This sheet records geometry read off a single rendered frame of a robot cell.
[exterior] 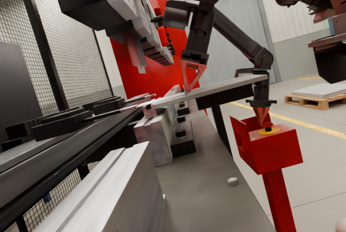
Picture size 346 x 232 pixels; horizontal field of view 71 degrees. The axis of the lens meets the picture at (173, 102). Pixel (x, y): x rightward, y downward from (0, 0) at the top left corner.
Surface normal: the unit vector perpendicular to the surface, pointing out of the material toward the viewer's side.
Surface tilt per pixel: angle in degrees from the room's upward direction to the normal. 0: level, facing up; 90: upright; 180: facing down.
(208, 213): 0
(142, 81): 90
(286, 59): 90
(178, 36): 90
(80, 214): 0
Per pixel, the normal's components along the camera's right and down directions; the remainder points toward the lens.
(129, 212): 0.96, -0.26
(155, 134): -0.04, 0.11
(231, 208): -0.26, -0.96
